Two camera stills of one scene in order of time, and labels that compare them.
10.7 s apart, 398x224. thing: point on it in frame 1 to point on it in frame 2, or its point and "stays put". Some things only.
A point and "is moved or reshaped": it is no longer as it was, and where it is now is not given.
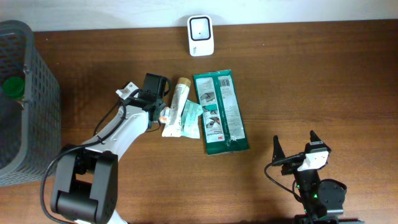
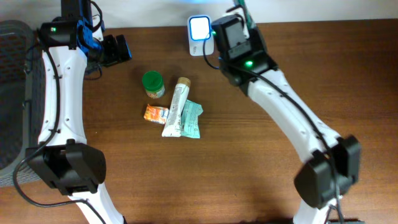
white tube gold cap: [173, 129] stays put
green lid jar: [13, 87] is moved or reshaped
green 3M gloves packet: [222, 119] to [250, 22]
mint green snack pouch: [189, 123] stays put
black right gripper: [277, 152] to [255, 38]
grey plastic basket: [30, 127] stays put
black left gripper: [158, 112] to [121, 47]
